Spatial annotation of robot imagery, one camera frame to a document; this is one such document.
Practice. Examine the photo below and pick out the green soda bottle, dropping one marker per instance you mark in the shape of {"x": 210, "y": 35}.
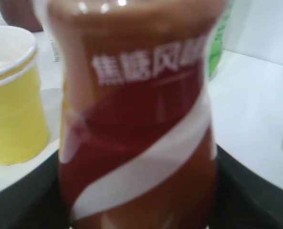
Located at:
{"x": 217, "y": 45}

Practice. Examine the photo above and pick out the brown Nescafe coffee bottle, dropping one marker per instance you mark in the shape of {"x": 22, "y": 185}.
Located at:
{"x": 137, "y": 149}

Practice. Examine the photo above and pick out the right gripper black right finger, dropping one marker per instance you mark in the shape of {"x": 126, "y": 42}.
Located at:
{"x": 244, "y": 200}

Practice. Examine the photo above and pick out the brown ceramic mug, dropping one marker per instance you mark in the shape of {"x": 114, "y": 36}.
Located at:
{"x": 20, "y": 13}

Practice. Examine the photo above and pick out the yellow paper cup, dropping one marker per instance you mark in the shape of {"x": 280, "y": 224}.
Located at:
{"x": 24, "y": 131}

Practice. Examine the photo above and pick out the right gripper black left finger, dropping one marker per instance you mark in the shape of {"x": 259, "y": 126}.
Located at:
{"x": 34, "y": 202}

